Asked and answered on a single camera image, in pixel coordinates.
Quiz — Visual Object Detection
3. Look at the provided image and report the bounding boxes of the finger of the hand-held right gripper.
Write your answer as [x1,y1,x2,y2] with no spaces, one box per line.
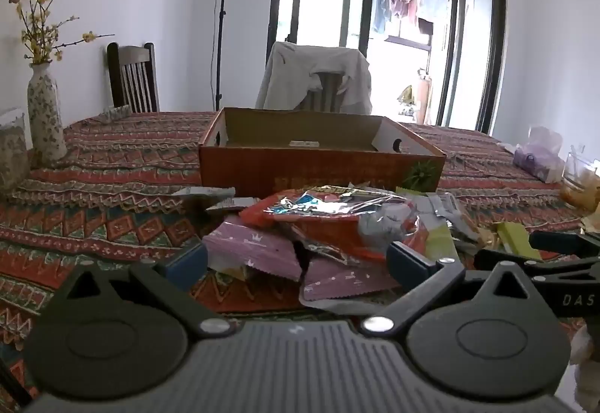
[529,231,600,257]
[474,249,600,278]

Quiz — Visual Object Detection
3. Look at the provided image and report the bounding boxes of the silver grey snack packet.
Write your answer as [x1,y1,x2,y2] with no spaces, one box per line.
[412,193,479,245]

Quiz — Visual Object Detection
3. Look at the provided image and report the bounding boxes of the glass jar with yellow contents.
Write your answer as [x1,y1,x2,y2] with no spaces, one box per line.
[560,146,600,212]

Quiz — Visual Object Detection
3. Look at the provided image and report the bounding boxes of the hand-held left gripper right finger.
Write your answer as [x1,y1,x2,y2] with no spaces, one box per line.
[359,241,560,340]

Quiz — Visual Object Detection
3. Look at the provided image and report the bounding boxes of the dark wooden chair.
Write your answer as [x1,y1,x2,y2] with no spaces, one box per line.
[107,42,160,114]

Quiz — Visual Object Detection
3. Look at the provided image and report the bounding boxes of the orange cardboard box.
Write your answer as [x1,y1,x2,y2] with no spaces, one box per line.
[199,108,447,198]

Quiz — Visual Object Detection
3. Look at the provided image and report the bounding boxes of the yellow-green snack packet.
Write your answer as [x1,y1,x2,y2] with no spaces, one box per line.
[497,222,542,260]

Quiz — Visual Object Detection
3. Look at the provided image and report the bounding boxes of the black light stand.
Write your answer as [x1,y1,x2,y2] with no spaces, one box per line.
[213,0,240,111]

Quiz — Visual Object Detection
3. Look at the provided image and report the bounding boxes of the pink snack packet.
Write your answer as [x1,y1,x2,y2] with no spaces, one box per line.
[300,254,399,301]
[201,216,303,283]

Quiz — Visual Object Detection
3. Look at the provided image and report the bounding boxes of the jacket-covered wooden chair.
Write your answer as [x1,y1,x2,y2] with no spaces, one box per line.
[300,73,348,113]

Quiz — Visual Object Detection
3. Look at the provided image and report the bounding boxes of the purple tissue pack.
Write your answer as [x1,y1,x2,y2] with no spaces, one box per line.
[513,126,566,183]

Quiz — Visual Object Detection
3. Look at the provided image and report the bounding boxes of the light green snack packet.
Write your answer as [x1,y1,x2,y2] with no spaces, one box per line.
[424,223,458,265]

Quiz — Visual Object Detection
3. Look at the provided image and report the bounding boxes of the floral ceramic vase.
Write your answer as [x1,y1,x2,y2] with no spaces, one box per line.
[27,63,68,162]

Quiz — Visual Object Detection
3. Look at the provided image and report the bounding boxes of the orange cylinder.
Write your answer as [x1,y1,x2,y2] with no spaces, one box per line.
[419,71,434,123]

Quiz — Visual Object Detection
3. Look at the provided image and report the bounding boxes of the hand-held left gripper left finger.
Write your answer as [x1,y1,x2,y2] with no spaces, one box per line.
[63,241,237,340]

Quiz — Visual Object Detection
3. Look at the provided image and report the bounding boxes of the yellow flower branches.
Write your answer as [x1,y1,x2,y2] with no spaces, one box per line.
[16,0,116,67]

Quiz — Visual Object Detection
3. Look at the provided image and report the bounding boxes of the black sliding door frame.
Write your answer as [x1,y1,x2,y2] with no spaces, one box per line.
[269,0,507,135]

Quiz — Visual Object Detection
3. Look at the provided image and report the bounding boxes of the pale grey jacket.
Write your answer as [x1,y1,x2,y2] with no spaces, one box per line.
[255,41,373,115]

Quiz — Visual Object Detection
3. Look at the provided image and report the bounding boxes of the clear storage jar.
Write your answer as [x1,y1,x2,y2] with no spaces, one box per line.
[0,108,31,193]

